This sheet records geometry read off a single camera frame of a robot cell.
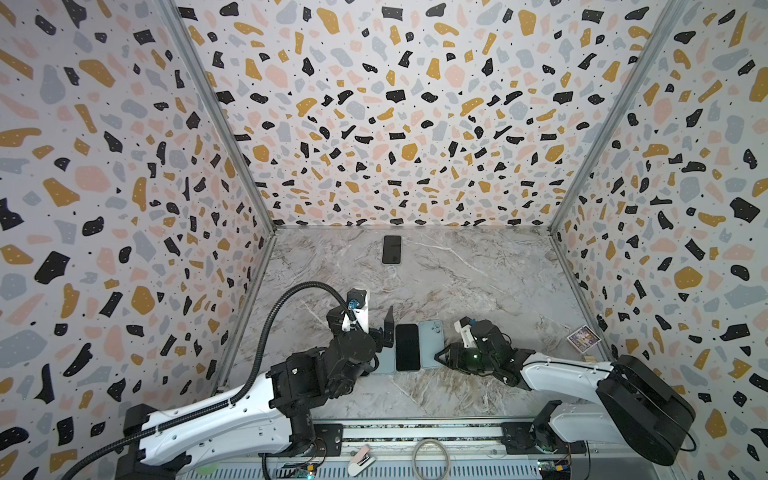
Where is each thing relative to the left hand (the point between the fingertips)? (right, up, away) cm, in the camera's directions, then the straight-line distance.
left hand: (374, 304), depth 66 cm
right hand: (+15, -17, +17) cm, 29 cm away
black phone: (+8, -17, +25) cm, 31 cm away
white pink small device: (-3, -37, +4) cm, 38 cm away
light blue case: (+2, -19, +19) cm, 27 cm away
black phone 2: (+2, +12, +48) cm, 50 cm away
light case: (+15, -16, +25) cm, 33 cm away
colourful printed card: (+61, -14, +24) cm, 67 cm away
